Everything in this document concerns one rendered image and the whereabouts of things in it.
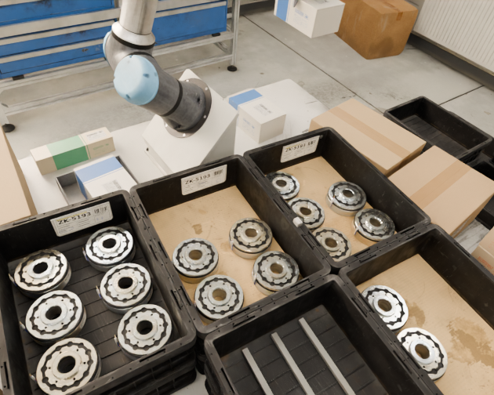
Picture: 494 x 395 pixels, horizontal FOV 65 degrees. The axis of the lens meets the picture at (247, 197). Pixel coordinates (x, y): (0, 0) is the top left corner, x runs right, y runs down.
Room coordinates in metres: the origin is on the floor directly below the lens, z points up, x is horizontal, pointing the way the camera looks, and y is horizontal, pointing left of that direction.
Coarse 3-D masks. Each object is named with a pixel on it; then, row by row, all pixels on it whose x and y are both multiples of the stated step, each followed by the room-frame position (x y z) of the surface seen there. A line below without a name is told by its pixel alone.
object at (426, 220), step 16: (272, 144) 0.82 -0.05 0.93; (368, 160) 0.81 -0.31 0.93; (384, 176) 0.75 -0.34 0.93; (272, 192) 0.64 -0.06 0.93; (400, 192) 0.70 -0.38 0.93; (288, 208) 0.60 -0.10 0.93; (416, 208) 0.65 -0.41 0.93; (304, 224) 0.56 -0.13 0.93; (416, 224) 0.60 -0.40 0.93; (384, 240) 0.54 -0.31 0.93; (352, 256) 0.48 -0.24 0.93; (336, 272) 0.45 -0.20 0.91
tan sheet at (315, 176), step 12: (288, 168) 0.85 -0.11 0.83; (300, 168) 0.85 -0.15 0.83; (312, 168) 0.86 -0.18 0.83; (324, 168) 0.87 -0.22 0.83; (300, 180) 0.80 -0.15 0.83; (312, 180) 0.81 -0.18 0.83; (324, 180) 0.81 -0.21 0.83; (336, 180) 0.82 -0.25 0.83; (300, 192) 0.75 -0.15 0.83; (312, 192) 0.76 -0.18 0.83; (324, 192) 0.76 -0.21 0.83; (324, 204) 0.72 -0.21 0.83; (336, 216) 0.68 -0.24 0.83; (348, 216) 0.69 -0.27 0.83; (336, 228) 0.64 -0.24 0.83; (348, 228) 0.64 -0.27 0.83
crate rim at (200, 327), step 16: (224, 160) 0.73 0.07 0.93; (240, 160) 0.74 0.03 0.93; (176, 176) 0.66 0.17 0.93; (256, 176) 0.69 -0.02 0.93; (144, 208) 0.54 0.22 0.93; (160, 240) 0.47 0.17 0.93; (304, 240) 0.51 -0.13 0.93; (320, 256) 0.47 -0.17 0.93; (176, 272) 0.40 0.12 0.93; (320, 272) 0.44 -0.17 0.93; (176, 288) 0.36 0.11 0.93; (288, 288) 0.39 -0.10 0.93; (192, 304) 0.33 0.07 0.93; (256, 304) 0.35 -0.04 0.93; (192, 320) 0.30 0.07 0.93; (224, 320) 0.31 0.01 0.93
